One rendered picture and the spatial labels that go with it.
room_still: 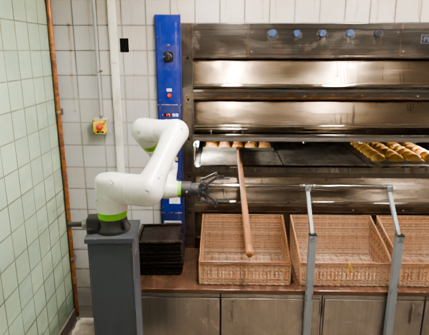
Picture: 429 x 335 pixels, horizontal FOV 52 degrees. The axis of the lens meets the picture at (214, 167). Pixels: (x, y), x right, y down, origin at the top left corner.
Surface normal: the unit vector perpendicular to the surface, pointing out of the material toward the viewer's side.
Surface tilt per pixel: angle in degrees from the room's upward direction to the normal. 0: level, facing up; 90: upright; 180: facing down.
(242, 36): 90
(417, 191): 70
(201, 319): 90
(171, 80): 90
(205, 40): 90
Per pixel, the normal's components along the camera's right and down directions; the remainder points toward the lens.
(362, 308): -0.03, 0.27
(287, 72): -0.02, -0.08
